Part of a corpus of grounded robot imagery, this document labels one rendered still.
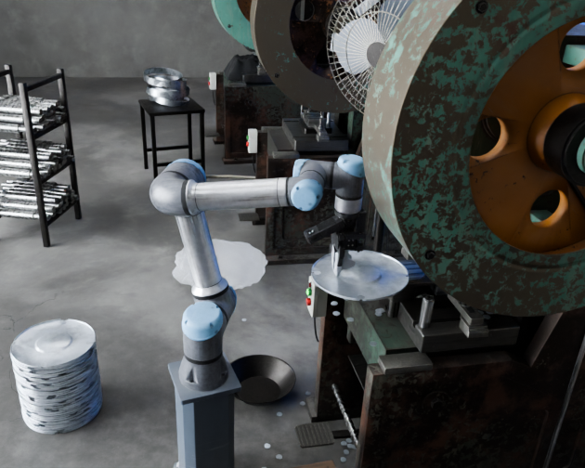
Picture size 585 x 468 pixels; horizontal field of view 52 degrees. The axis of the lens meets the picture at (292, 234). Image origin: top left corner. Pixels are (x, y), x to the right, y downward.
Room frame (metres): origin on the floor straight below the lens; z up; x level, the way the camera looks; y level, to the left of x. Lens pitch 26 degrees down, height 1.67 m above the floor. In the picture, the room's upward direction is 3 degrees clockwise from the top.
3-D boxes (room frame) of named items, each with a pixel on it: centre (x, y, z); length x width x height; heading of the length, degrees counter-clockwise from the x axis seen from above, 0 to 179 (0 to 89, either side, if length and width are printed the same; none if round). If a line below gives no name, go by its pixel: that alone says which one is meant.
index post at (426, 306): (1.42, -0.39, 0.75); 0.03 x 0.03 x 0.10; 13
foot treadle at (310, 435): (1.59, -0.34, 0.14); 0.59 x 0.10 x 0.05; 103
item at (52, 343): (1.78, 0.85, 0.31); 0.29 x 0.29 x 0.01
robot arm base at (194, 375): (1.47, 0.25, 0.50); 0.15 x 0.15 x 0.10
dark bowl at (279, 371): (1.92, 0.11, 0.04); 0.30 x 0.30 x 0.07
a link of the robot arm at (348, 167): (1.55, -0.15, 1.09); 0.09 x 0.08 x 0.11; 82
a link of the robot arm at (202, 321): (1.47, 0.25, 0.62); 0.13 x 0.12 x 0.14; 172
